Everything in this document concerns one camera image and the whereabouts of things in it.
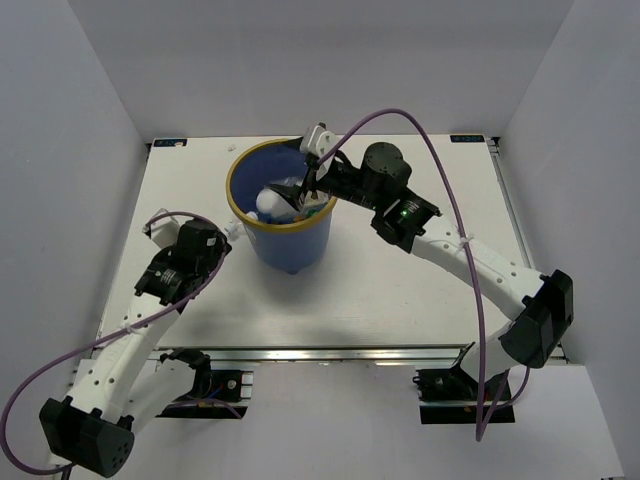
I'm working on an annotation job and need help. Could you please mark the large clear labelled bottle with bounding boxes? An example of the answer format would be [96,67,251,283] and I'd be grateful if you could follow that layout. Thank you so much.
[246,187,330,225]

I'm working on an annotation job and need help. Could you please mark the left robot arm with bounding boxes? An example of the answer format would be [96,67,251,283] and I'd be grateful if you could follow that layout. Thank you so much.
[39,219,231,478]

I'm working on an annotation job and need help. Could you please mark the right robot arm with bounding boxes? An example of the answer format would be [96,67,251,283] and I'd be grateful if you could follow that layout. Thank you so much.
[257,142,574,399]

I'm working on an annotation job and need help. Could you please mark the blue plastic bin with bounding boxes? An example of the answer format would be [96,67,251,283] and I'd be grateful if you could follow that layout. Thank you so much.
[226,139,337,274]

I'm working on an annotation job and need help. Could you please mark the clear bottle white cap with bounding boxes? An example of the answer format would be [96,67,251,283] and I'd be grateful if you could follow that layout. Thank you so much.
[224,222,246,242]

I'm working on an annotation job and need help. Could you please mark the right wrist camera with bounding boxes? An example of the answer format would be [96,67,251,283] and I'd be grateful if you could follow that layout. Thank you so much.
[299,124,338,158]

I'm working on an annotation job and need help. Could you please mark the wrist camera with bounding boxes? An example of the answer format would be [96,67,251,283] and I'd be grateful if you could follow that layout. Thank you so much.
[299,124,338,158]
[143,216,180,249]

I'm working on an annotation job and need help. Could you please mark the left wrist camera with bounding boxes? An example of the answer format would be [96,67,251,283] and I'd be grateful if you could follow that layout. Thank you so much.
[143,216,180,249]

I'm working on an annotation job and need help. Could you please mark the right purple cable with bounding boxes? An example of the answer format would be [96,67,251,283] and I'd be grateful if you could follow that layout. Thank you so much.
[317,108,534,443]

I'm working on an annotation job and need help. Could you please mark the purple cable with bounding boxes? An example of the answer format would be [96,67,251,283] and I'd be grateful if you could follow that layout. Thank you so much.
[1,212,226,474]
[317,108,534,443]

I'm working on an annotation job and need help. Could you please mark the aluminium table frame rail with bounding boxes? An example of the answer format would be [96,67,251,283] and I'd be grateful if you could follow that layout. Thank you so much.
[99,135,527,364]

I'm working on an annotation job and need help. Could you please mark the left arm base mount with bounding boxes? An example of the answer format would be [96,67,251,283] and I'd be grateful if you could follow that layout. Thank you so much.
[158,348,254,420]

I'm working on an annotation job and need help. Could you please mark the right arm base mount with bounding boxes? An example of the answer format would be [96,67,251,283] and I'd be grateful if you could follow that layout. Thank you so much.
[412,359,516,425]

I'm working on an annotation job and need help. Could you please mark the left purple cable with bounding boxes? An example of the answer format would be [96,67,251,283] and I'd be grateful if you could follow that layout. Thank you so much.
[1,212,226,474]

